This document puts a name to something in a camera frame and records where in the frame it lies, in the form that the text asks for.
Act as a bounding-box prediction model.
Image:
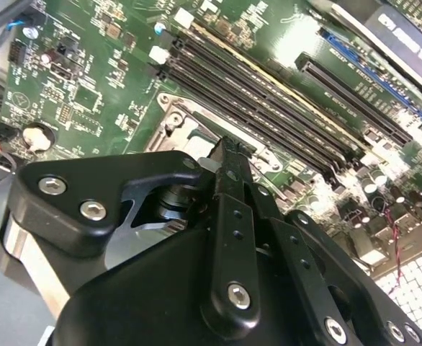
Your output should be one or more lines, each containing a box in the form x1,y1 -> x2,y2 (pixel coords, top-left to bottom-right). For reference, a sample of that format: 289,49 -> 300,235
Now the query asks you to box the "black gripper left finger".
7,136 -> 263,340

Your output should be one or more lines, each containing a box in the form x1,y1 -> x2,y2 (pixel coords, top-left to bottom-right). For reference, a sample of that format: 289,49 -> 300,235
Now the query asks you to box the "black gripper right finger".
233,143 -> 422,346

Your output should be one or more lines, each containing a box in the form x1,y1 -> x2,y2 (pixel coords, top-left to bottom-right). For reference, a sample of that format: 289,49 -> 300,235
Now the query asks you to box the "metal socket cover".
149,104 -> 280,174

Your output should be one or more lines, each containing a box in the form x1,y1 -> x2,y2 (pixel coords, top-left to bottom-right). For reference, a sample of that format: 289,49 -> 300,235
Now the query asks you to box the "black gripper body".
54,225 -> 324,346

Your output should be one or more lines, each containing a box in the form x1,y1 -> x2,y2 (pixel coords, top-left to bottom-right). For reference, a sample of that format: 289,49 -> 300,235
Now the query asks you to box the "silver topped CPU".
186,130 -> 220,160

